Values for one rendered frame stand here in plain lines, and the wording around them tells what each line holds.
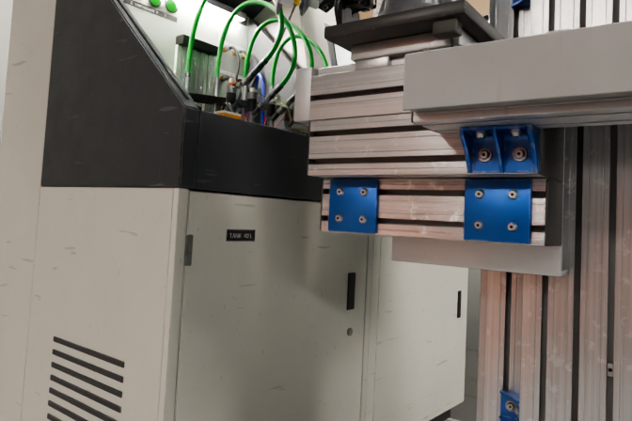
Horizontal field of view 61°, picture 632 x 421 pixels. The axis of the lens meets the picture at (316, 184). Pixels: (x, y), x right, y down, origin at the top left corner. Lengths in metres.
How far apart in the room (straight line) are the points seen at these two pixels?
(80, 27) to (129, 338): 0.77
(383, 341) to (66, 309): 0.88
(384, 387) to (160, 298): 0.86
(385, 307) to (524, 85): 1.16
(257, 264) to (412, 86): 0.68
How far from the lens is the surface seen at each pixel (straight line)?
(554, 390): 0.94
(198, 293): 1.12
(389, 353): 1.74
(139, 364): 1.18
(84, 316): 1.36
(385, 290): 1.67
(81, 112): 1.43
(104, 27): 1.40
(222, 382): 1.21
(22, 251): 1.65
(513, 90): 0.62
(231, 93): 1.52
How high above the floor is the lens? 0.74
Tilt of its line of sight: 4 degrees up
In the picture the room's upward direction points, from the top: 3 degrees clockwise
